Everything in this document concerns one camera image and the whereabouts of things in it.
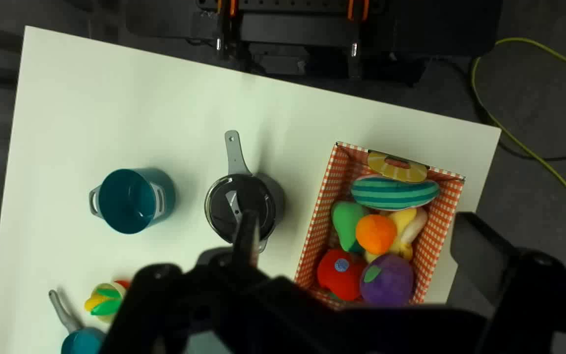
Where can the green pear plush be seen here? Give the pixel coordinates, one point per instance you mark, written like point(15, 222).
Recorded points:
point(344, 222)

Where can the red plush fruit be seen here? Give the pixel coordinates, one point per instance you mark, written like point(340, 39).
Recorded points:
point(338, 275)

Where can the purple plush fruit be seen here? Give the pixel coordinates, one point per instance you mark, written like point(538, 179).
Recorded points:
point(387, 281)

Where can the yellow banana plush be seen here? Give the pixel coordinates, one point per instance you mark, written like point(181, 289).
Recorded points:
point(408, 228)

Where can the black pot with lid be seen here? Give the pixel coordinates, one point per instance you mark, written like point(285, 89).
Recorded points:
point(239, 203)

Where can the red checkered cardboard box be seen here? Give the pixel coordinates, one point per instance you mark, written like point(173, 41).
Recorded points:
point(318, 216)

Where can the green yellow corn plush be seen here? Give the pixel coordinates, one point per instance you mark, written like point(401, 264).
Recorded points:
point(102, 299)

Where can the teal striped watermelon plush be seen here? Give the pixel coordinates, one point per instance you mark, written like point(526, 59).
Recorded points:
point(393, 193)

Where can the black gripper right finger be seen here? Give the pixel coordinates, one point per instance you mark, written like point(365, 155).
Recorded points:
point(481, 258)

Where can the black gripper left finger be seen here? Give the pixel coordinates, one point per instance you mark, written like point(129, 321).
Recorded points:
point(245, 236)

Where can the teal small pan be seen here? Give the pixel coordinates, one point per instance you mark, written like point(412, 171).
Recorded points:
point(82, 340)

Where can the orange plush fruit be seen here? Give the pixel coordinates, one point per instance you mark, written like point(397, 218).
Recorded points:
point(373, 232)

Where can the black workbench with orange clamps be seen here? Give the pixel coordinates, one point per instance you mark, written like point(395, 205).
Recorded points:
point(294, 32)

